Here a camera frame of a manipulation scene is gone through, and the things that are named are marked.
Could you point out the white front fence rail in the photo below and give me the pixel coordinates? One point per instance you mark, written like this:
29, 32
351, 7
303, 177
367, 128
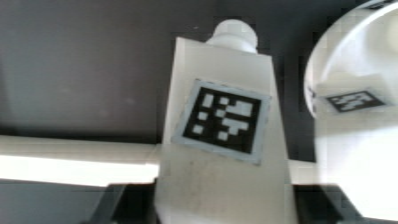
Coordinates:
84, 162

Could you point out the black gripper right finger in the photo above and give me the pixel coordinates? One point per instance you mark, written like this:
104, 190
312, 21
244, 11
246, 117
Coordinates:
324, 206

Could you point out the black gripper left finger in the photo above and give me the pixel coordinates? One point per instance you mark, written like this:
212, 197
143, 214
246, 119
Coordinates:
125, 206

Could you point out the white round stool seat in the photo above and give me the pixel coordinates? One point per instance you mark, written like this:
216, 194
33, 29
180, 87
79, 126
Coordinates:
356, 51

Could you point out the white stool leg with tag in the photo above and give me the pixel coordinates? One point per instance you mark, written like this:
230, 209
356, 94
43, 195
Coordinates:
356, 142
223, 184

